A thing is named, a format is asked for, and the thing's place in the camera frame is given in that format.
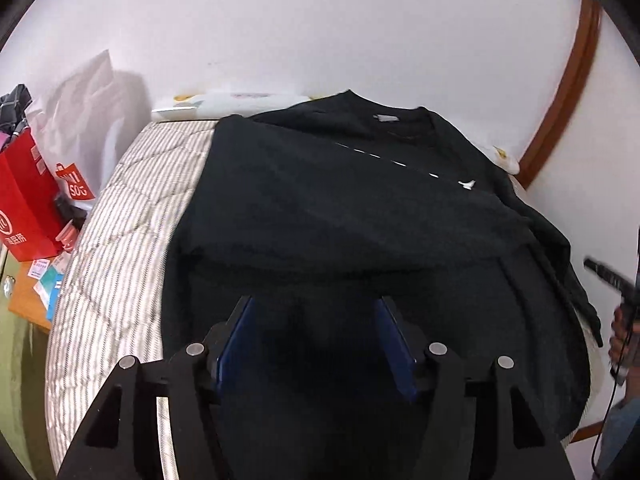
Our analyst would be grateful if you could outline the striped quilted bed cover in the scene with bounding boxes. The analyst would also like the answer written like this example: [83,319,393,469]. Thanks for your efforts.
[44,119,232,480]

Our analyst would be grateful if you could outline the black sweater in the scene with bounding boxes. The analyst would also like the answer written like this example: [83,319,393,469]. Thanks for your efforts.
[162,89,603,480]

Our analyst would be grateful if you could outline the dark checked bag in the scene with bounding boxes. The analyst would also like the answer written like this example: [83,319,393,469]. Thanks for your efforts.
[0,85,33,133]

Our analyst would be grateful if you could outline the brown wooden door frame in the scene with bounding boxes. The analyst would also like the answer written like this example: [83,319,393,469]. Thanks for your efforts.
[517,0,603,193]

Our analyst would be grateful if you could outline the person's blue jeans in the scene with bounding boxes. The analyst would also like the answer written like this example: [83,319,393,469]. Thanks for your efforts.
[595,400,640,480]

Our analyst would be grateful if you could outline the small blue and white boxes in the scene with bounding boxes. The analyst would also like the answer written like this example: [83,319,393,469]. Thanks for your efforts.
[31,257,67,322]

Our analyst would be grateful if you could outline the thin black cable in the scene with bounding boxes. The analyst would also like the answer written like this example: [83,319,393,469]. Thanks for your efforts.
[590,366,627,480]

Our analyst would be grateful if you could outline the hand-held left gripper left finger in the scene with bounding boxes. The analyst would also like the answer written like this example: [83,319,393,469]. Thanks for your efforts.
[57,295,258,480]

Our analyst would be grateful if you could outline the red paper bag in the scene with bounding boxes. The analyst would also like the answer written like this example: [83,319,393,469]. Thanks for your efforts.
[0,127,66,263]

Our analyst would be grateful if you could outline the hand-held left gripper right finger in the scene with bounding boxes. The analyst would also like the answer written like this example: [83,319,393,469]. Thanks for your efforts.
[374,296,576,480]

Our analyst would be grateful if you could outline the person's right hand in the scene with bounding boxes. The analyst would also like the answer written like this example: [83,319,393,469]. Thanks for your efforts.
[607,305,637,367]

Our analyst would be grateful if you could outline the wooden bed frame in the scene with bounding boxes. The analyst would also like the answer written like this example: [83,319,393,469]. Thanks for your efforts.
[565,417,607,445]

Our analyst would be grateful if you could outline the wooden side table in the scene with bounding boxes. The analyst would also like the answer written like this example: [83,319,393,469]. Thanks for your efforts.
[7,255,57,332]

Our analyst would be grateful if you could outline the white plastic bag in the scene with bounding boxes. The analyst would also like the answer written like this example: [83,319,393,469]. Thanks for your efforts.
[25,50,151,211]

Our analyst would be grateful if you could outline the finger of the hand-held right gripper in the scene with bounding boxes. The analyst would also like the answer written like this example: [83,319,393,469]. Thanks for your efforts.
[584,257,637,292]

